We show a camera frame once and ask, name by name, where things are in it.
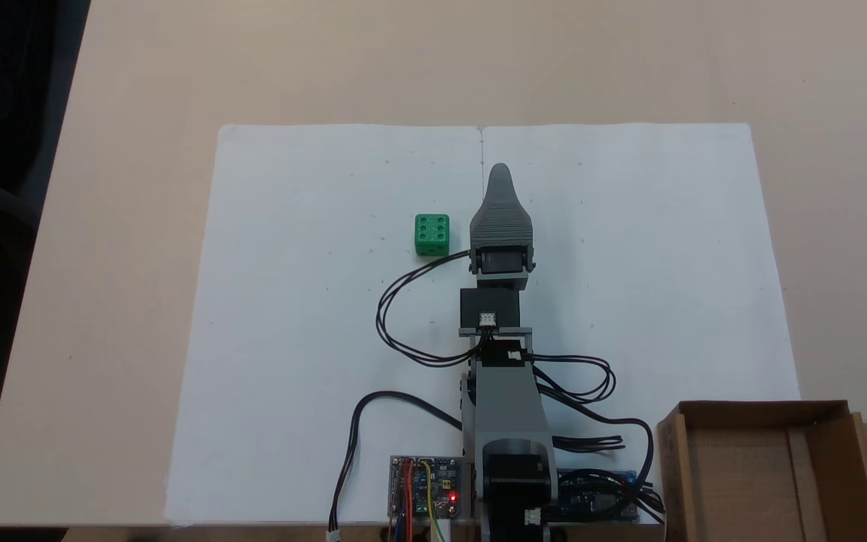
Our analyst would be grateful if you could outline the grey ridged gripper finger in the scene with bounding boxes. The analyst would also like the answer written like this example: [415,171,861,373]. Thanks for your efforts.
[470,163,536,249]

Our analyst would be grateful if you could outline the green dice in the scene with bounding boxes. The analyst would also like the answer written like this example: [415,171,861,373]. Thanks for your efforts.
[414,214,451,257]

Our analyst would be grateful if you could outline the white paper sheet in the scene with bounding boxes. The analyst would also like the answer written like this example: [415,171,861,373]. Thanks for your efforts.
[480,123,802,525]
[165,124,484,528]

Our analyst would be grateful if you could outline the small multicoloured circuit board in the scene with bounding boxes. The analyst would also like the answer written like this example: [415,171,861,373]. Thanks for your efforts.
[389,455,464,521]

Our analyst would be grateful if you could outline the blue circuit board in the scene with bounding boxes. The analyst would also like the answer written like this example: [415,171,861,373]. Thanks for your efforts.
[556,468,640,522]

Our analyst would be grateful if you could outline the brown cardboard box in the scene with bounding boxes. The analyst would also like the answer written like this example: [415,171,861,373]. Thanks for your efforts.
[656,400,867,542]

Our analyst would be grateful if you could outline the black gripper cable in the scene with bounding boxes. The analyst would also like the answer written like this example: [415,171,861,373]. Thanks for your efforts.
[376,251,479,367]

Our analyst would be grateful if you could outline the black elbow cable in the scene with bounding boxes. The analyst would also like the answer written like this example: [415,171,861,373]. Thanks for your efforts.
[522,352,617,404]

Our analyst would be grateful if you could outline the black cable with white plug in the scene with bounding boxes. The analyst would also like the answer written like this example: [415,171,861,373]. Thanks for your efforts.
[327,391,466,542]

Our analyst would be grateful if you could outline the yellow wire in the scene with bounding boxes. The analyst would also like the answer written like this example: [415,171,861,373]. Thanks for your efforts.
[420,460,448,542]

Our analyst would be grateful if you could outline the black shoulder cable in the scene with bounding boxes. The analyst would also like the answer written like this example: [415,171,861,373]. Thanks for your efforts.
[535,382,666,522]

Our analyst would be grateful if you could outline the red wire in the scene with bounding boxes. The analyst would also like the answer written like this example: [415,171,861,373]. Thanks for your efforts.
[401,461,415,542]

